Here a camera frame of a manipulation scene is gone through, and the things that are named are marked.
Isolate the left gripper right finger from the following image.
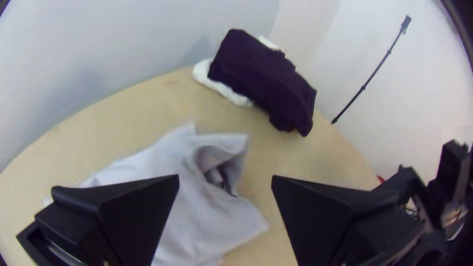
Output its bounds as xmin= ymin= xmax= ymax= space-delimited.
xmin=271 ymin=174 xmax=426 ymax=266

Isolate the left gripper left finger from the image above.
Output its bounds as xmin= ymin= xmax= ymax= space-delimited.
xmin=16 ymin=174 xmax=181 ymax=266

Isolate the white t-shirt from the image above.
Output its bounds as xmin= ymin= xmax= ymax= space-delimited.
xmin=42 ymin=123 xmax=270 ymax=266

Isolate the black tripod stand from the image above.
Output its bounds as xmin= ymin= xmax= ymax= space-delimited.
xmin=330 ymin=14 xmax=412 ymax=125

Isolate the pile of folded clothes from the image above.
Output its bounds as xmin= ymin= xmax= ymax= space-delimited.
xmin=192 ymin=29 xmax=318 ymax=138

